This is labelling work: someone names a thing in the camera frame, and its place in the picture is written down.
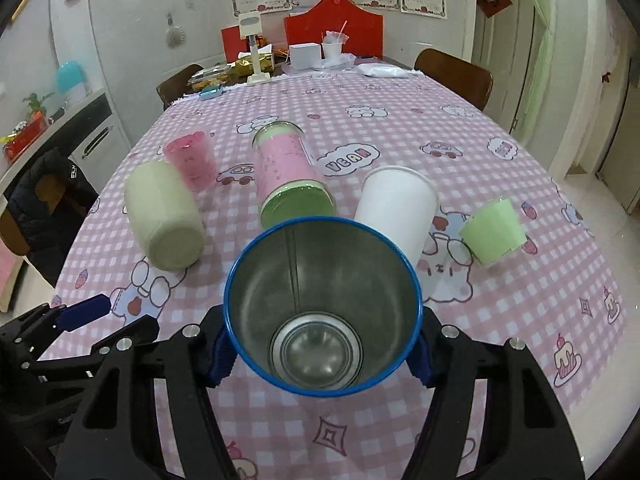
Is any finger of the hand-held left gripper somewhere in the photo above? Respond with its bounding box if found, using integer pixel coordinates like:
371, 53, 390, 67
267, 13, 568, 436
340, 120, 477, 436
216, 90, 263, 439
27, 316, 161, 383
0, 294, 112, 346

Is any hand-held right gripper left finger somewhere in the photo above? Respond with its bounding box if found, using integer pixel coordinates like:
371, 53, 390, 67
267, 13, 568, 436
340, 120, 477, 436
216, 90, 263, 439
62, 305, 241, 480

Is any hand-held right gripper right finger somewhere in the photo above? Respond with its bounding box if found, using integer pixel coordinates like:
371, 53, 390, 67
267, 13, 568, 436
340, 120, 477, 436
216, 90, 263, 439
405, 307, 586, 480

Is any blue steel cup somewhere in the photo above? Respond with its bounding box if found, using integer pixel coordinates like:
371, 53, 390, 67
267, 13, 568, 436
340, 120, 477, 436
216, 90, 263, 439
223, 216, 423, 398

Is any cream plastic cup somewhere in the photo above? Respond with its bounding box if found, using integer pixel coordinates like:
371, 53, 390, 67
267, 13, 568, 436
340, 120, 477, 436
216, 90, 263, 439
124, 160, 207, 271

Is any small green plastic cup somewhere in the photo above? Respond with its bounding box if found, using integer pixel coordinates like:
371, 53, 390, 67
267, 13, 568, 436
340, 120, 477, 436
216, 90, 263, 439
459, 198, 526, 267

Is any white paper cup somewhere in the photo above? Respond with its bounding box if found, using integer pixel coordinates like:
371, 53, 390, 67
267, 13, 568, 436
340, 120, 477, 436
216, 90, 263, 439
354, 166, 437, 263

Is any pink plastic cup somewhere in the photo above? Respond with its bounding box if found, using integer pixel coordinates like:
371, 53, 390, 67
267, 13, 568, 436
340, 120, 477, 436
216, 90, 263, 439
165, 131, 218, 192

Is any tall pink and green cup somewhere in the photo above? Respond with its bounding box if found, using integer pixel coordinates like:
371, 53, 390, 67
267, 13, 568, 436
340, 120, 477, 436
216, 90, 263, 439
251, 121, 335, 229

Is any white cup with straw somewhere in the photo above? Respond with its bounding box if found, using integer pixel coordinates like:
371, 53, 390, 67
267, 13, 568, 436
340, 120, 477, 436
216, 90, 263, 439
321, 21, 348, 61

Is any black jacket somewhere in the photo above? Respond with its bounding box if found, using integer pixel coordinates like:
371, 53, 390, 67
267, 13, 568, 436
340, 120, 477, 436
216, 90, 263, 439
9, 147, 98, 288

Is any white side cabinet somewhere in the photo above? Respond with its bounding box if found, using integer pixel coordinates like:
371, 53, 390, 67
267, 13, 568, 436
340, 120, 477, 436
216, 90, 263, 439
0, 90, 131, 196

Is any small potted plant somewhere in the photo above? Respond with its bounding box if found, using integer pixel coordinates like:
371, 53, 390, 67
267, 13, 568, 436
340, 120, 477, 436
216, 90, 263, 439
22, 92, 56, 121

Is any blue and white appliance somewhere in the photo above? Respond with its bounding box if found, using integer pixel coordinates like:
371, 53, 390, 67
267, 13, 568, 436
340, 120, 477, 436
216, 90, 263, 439
55, 60, 90, 106

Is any pink checkered printed tablecloth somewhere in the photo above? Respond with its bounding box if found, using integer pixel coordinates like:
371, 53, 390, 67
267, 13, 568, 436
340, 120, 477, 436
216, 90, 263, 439
52, 67, 628, 480

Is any brown wooden chair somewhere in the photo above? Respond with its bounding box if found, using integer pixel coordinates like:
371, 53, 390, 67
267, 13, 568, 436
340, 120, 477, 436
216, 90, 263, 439
156, 64, 205, 111
414, 49, 493, 111

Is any clear snack box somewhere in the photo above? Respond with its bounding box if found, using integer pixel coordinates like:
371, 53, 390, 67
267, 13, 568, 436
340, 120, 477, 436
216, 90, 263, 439
189, 65, 233, 95

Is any gold foil packet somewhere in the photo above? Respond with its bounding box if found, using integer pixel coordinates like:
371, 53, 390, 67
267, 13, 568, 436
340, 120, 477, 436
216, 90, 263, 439
227, 50, 276, 78

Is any white plastic bag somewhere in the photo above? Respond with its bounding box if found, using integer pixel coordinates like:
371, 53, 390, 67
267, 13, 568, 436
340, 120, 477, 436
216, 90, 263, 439
357, 62, 408, 79

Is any white stand lamp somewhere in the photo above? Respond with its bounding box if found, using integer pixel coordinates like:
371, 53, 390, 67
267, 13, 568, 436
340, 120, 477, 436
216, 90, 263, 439
239, 12, 272, 86

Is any small red box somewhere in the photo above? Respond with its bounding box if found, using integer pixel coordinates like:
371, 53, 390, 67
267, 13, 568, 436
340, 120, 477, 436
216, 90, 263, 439
221, 25, 253, 63

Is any white cardboard box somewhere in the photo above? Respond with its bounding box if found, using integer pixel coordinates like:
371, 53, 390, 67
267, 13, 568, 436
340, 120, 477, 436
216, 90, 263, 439
289, 44, 322, 70

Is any green curtain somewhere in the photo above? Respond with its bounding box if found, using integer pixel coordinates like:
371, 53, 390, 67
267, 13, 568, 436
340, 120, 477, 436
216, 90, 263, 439
510, 0, 556, 141

